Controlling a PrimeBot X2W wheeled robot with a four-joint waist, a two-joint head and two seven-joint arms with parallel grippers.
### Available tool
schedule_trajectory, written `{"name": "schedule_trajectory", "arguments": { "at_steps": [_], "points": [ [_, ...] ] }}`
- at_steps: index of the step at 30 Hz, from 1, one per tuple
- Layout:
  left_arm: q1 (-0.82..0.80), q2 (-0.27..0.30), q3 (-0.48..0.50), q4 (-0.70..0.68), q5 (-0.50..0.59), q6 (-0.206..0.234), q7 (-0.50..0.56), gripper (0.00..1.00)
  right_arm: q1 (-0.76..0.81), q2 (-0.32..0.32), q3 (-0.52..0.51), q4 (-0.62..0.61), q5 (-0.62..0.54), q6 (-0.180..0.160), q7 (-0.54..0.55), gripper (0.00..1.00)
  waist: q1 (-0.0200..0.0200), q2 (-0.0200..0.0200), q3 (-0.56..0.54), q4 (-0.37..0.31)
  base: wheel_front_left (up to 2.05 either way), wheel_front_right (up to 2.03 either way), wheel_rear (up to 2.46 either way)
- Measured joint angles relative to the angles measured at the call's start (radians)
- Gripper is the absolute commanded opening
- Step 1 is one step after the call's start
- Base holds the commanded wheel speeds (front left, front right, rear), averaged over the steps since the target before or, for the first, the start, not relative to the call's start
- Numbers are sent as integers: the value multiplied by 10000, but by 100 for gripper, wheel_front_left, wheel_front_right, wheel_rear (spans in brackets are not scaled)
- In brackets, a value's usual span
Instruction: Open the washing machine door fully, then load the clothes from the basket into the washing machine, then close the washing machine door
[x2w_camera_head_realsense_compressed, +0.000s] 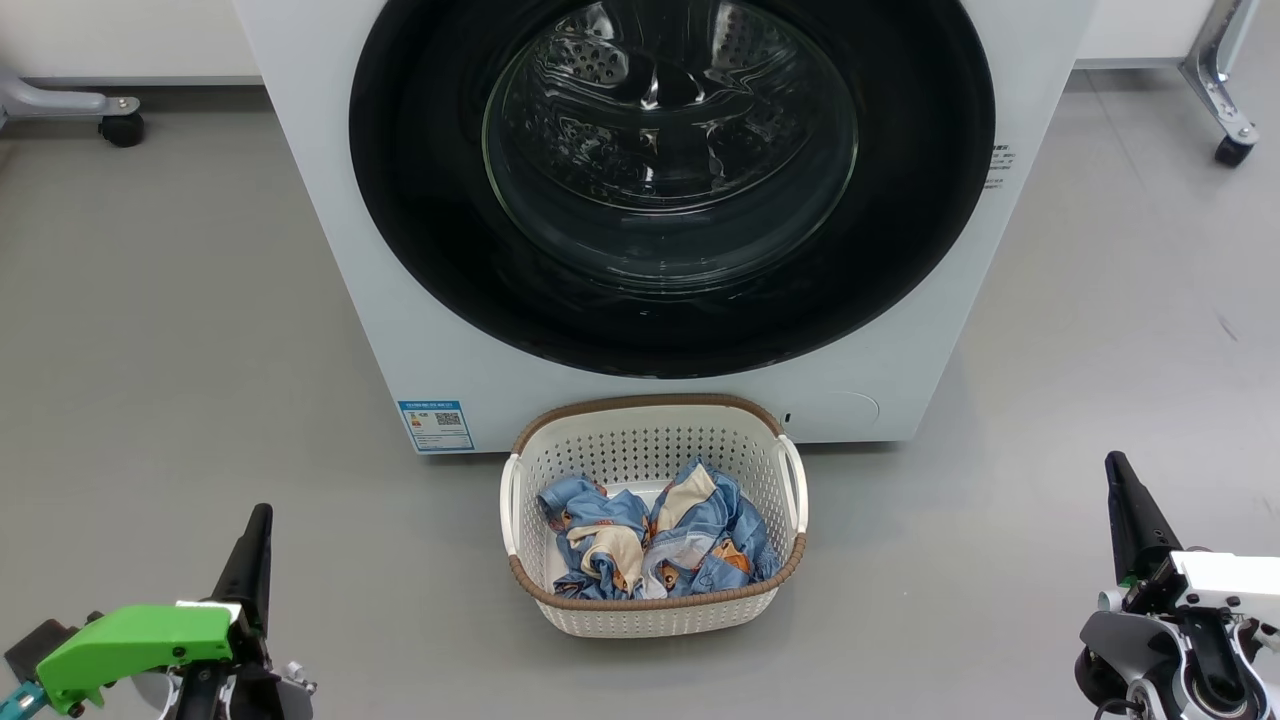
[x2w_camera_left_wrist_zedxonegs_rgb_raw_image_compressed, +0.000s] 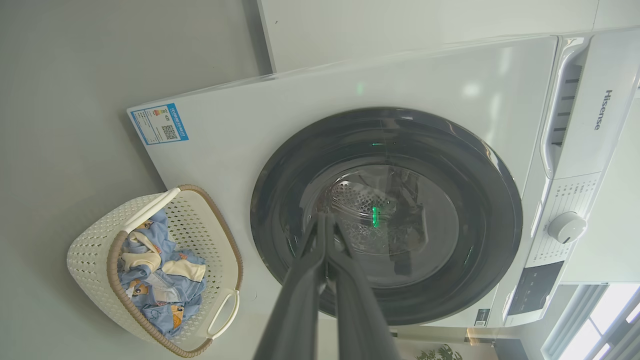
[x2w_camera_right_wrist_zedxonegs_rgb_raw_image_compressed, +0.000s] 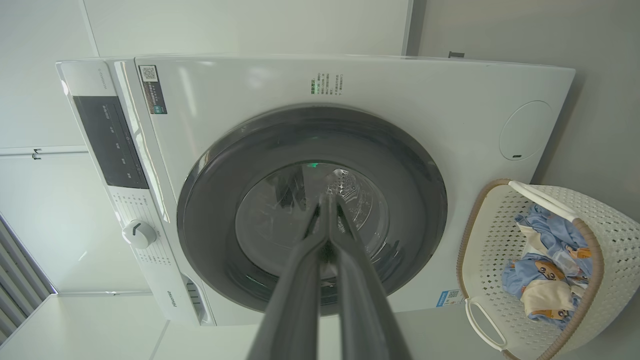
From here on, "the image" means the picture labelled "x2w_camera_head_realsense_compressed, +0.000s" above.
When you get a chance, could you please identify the white front-load washing machine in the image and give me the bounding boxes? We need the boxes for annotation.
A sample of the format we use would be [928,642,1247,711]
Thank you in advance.
[232,0,1096,456]

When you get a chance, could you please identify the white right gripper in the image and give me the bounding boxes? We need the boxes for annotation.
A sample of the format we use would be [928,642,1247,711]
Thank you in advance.
[1100,452,1280,627]

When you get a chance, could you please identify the blue energy label sticker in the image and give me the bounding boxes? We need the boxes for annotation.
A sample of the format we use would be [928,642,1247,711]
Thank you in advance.
[397,400,475,454]

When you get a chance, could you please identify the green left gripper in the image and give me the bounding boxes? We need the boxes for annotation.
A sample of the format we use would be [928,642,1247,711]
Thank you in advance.
[35,503,274,717]

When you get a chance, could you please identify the blue and cream cartoon pajama top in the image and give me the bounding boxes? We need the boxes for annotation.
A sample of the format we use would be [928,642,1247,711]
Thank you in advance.
[538,460,746,602]

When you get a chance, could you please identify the blue cartoon pajama pants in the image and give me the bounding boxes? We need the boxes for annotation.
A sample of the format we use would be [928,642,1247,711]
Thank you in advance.
[645,470,784,599]

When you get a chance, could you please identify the white partition panel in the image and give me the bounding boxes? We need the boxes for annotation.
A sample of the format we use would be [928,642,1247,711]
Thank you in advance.
[1075,0,1226,69]
[0,0,263,86]

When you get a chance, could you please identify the white perforated laundry basket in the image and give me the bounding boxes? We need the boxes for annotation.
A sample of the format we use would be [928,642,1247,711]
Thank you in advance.
[499,393,809,639]

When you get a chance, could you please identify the dark washing machine door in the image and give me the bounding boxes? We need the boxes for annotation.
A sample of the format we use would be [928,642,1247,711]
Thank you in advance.
[348,0,996,379]

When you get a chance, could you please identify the grey partition leg with caster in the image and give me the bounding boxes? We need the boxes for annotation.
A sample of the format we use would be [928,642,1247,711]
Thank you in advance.
[1180,0,1263,168]
[0,68,147,149]

